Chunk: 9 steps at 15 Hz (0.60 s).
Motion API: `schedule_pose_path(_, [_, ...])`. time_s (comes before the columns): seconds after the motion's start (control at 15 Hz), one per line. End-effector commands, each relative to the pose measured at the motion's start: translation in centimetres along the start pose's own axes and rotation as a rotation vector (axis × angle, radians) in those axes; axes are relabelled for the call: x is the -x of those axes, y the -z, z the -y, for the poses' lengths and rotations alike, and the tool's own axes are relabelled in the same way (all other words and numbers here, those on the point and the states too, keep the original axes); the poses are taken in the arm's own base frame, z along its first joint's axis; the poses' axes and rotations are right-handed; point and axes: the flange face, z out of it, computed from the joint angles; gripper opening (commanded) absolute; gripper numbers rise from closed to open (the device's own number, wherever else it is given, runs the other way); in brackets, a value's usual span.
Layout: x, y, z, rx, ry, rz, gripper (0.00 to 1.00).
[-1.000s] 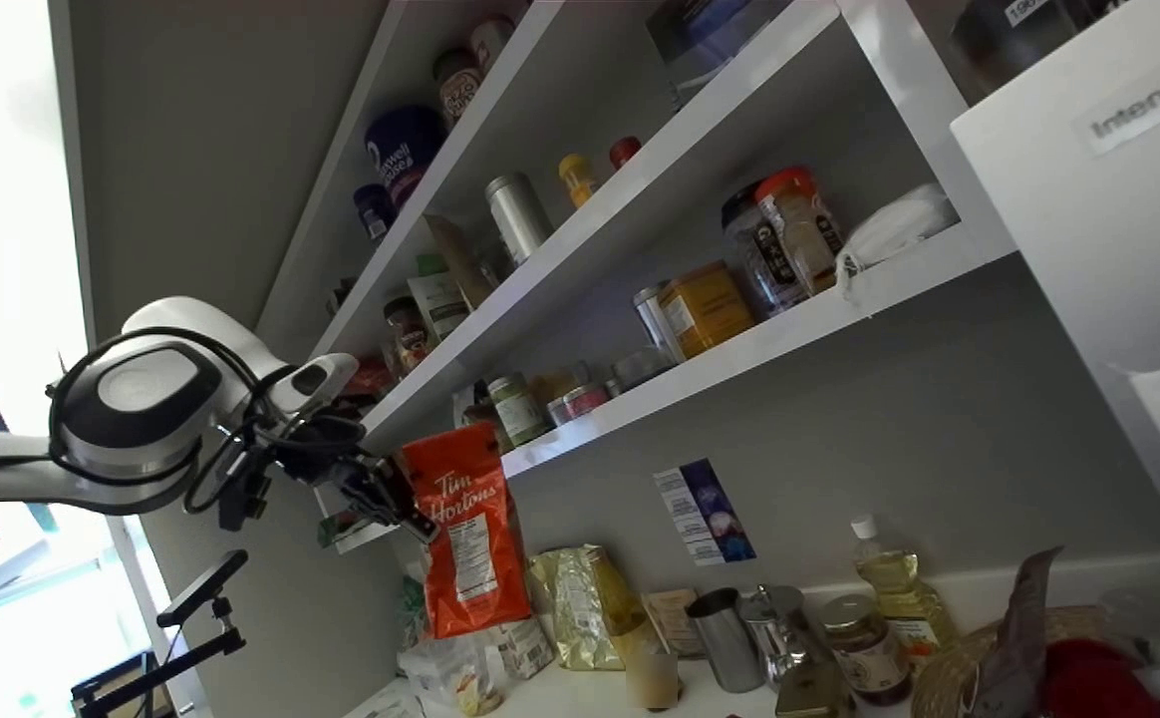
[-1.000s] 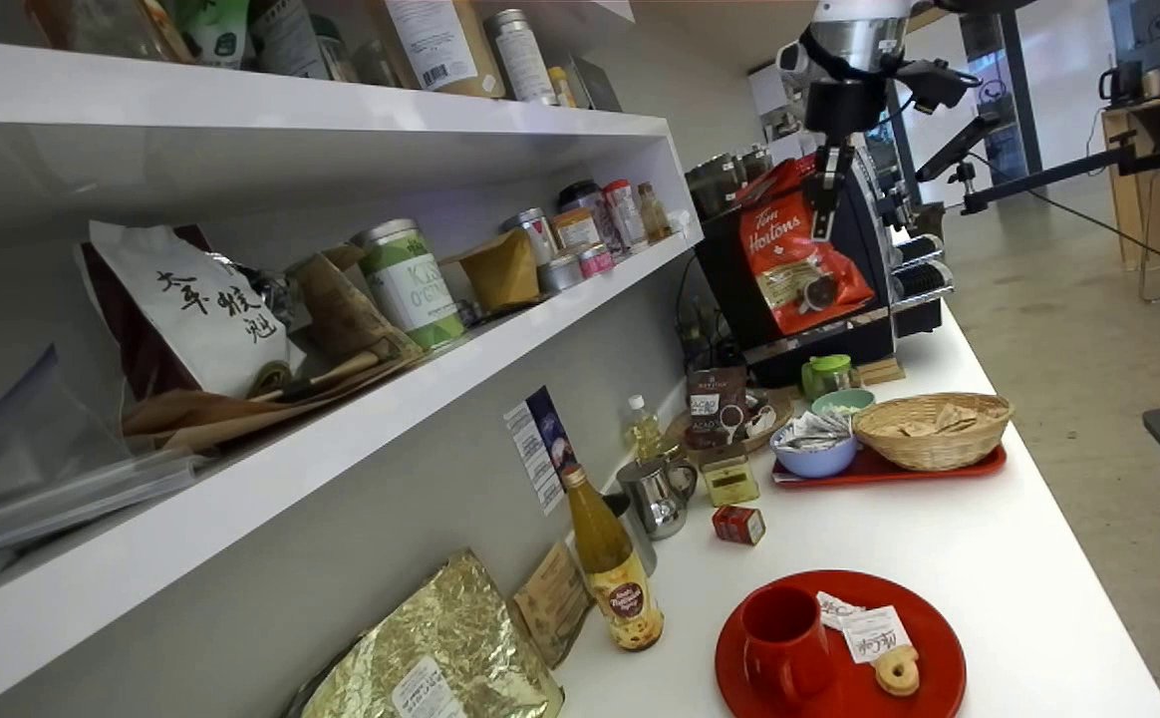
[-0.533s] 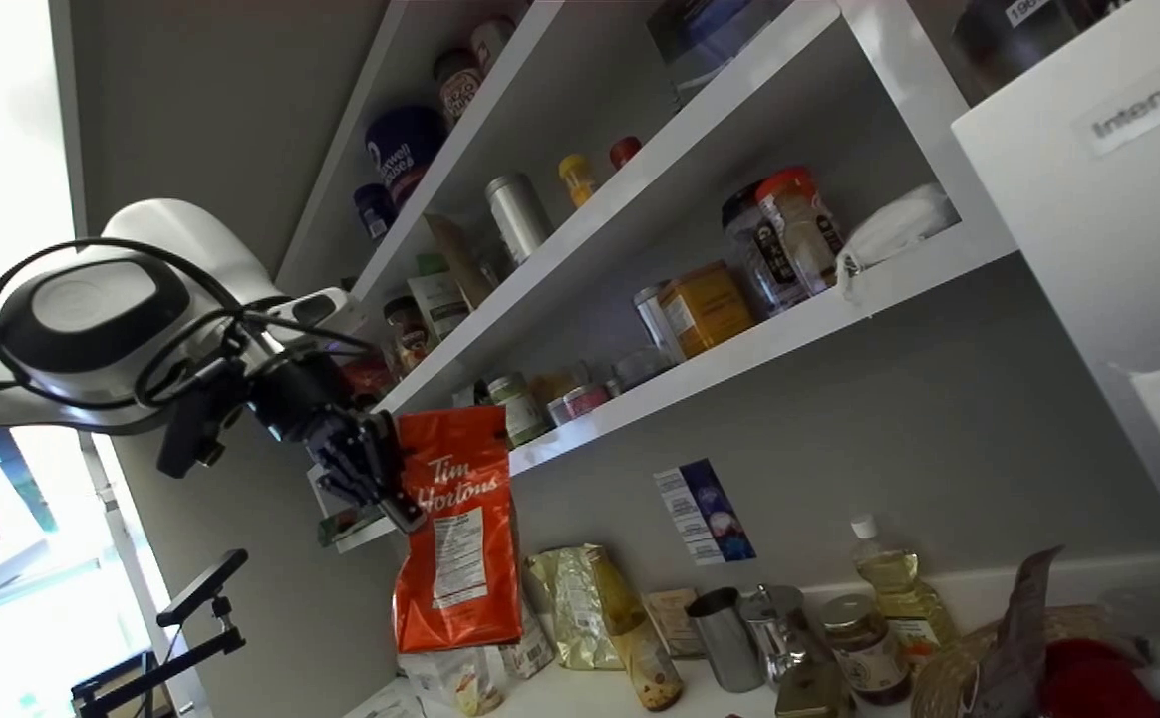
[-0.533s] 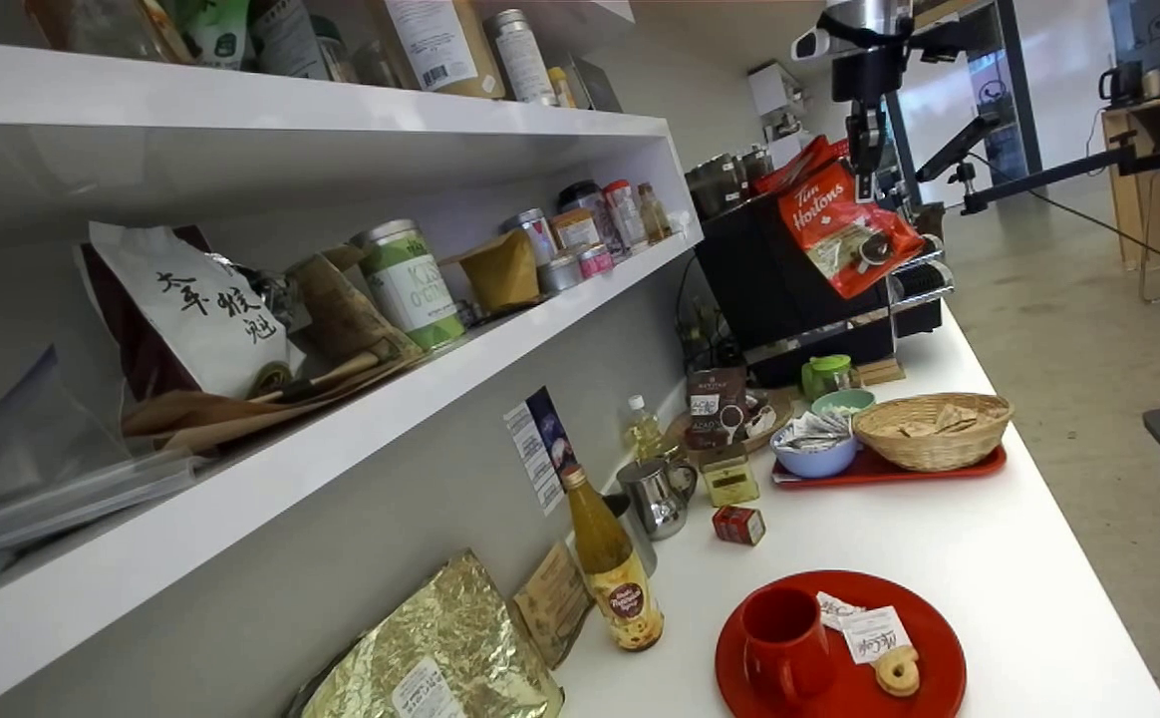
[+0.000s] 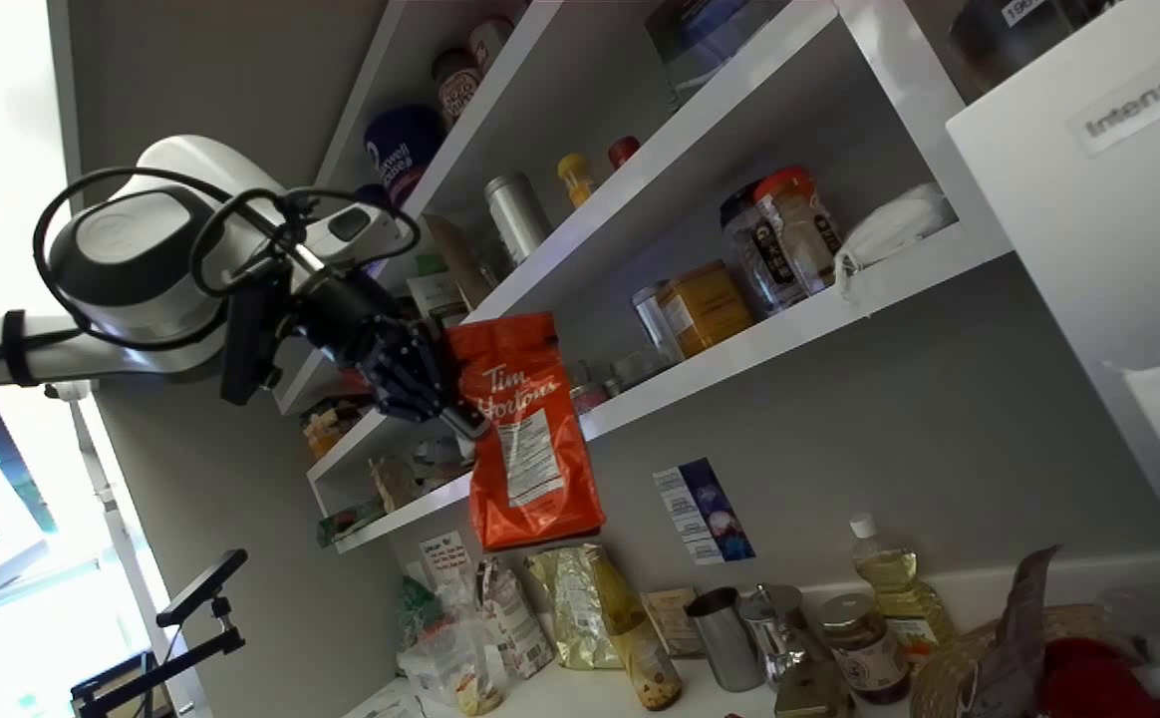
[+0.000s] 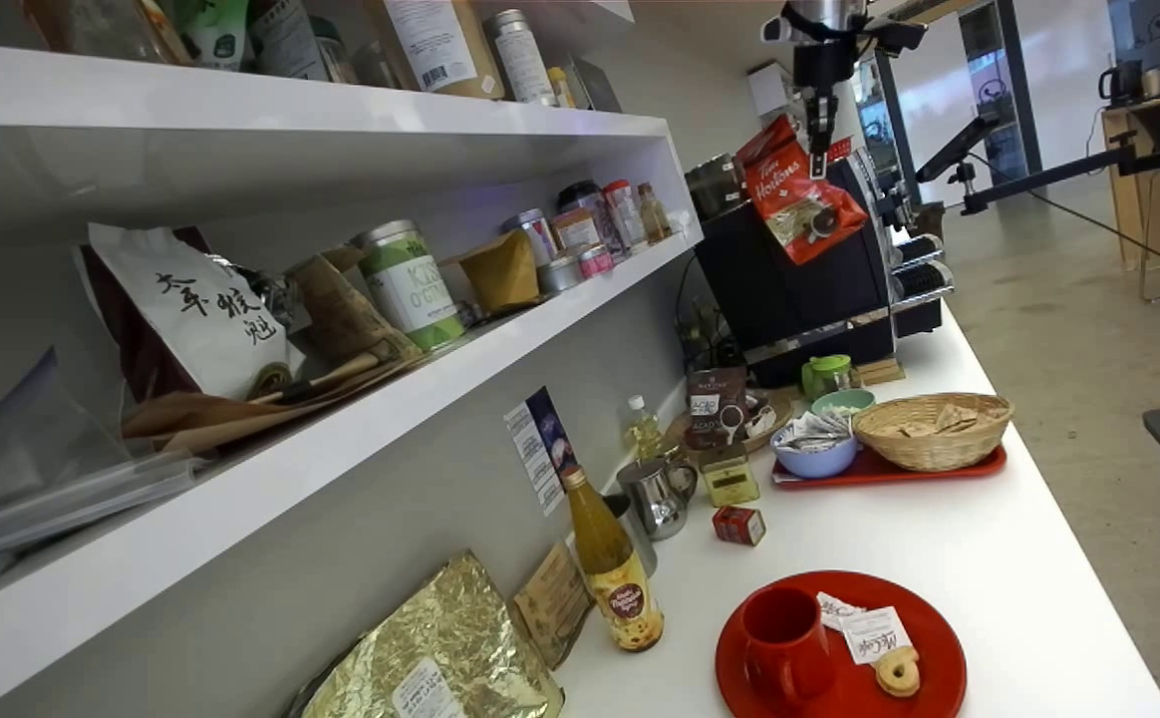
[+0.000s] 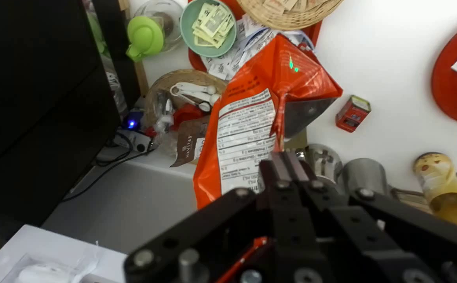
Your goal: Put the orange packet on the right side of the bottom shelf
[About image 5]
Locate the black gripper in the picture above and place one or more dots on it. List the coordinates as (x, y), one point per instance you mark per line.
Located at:
(373, 339)

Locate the orange packet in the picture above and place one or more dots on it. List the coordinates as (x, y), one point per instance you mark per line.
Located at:
(533, 465)

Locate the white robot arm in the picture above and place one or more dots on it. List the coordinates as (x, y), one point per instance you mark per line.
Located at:
(125, 254)

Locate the gold foil packet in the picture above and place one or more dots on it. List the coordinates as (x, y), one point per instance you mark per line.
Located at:
(581, 604)

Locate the small brown packet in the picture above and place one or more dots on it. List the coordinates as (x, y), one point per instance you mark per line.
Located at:
(667, 622)

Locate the white shelf unit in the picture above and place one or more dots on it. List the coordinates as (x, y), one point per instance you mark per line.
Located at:
(763, 347)

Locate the small orange jar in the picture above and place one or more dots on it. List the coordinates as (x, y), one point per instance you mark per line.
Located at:
(323, 429)

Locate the white printed bag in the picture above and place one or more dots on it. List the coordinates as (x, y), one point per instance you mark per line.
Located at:
(508, 615)

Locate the silver can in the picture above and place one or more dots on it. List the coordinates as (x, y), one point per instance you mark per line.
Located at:
(517, 218)

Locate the clear bag white powder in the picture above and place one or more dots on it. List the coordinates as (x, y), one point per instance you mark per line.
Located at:
(453, 663)

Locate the blue white carton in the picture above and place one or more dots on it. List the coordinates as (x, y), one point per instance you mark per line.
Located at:
(702, 510)

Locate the small yellow bottle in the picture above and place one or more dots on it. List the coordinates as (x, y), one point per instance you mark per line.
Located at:
(574, 178)

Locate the yellow brown container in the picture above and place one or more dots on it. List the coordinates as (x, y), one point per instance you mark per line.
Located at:
(708, 307)

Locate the blue bag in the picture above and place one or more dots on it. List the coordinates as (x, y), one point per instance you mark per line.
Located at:
(401, 150)

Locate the small red cap bottle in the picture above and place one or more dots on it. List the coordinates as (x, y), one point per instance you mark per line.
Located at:
(622, 150)

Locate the black stand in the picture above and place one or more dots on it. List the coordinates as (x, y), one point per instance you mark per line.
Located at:
(201, 585)

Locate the yellow liquid bottle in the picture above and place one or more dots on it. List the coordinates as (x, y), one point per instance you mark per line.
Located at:
(652, 673)

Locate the dark jar brown label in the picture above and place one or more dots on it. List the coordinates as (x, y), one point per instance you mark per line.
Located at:
(453, 82)

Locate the metal cup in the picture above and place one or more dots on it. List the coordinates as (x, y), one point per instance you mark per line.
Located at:
(722, 645)

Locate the dark jar pale lid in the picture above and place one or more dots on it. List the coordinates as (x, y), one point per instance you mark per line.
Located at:
(486, 40)

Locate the silver foil pouch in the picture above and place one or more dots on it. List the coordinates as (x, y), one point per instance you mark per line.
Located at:
(777, 630)

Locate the red white jar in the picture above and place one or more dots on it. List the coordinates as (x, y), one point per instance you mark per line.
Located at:
(803, 234)

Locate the dark box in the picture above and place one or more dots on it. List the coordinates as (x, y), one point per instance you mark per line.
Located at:
(711, 34)

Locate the cooking oil bottle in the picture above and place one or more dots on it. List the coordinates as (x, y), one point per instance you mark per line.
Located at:
(898, 585)

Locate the brown spread jar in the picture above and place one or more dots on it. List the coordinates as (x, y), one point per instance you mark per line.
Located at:
(869, 659)

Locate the white pouch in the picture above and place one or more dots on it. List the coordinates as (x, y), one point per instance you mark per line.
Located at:
(898, 221)

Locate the dark foil bag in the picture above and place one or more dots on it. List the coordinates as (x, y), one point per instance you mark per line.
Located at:
(1017, 641)

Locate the white cabinet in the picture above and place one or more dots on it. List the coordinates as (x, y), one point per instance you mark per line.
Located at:
(1099, 266)

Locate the large dark jar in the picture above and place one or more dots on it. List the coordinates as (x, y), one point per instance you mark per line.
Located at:
(1017, 36)

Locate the red tray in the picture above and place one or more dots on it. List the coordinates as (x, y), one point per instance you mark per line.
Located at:
(1099, 679)

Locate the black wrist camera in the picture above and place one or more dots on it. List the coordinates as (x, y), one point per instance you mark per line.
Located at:
(254, 339)

